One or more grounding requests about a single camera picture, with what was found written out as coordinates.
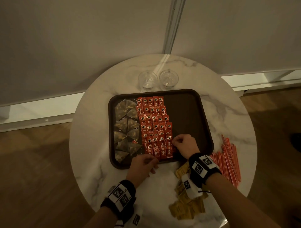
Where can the red Nescafe sachets group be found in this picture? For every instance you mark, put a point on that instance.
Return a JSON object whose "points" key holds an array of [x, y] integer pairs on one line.
{"points": [[152, 124]]}

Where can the clear glass cup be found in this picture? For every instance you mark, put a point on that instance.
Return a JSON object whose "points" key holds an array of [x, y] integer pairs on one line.
{"points": [[147, 79], [168, 78]]}

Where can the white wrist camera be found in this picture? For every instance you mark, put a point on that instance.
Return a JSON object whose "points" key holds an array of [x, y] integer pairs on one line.
{"points": [[136, 219], [190, 188]]}

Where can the person's right forearm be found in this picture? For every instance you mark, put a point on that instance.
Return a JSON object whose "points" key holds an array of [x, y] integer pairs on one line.
{"points": [[235, 204]]}

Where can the pile of yellow sachets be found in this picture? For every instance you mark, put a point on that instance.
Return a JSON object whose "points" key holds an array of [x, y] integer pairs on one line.
{"points": [[185, 209]]}

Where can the pile of orange stick packets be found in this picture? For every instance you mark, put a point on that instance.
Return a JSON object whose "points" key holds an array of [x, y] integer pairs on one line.
{"points": [[228, 162]]}

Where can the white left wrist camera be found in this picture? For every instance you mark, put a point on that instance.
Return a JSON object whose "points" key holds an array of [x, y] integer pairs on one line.
{"points": [[136, 219]]}

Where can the dark brown tray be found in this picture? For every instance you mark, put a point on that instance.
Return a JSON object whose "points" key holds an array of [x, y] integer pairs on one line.
{"points": [[188, 117]]}

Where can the person's left forearm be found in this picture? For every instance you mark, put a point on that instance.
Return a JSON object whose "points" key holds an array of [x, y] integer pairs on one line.
{"points": [[101, 219]]}

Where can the perforated metal wall rail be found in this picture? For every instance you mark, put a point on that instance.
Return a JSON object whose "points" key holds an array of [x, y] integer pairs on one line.
{"points": [[174, 25]]}

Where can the neat cluster of tea bags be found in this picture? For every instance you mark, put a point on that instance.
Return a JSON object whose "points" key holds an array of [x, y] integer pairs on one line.
{"points": [[122, 110]]}

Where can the black right wristband with markers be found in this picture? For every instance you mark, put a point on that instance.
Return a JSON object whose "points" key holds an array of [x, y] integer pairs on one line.
{"points": [[195, 178]]}

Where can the round white marble table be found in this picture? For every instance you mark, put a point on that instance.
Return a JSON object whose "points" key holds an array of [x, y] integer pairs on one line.
{"points": [[47, 110]]}

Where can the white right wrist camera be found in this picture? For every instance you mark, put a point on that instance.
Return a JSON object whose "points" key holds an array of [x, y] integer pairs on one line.
{"points": [[190, 188]]}

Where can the person's right hand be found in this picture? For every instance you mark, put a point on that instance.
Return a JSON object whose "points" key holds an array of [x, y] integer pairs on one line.
{"points": [[187, 145]]}

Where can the black wristband with markers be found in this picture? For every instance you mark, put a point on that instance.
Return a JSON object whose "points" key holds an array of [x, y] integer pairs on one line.
{"points": [[195, 178], [128, 211]]}

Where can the black left wristband with markers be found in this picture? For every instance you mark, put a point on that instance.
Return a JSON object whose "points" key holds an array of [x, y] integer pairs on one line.
{"points": [[128, 211]]}

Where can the person's left hand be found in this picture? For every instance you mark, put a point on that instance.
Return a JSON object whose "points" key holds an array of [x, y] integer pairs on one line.
{"points": [[141, 169]]}

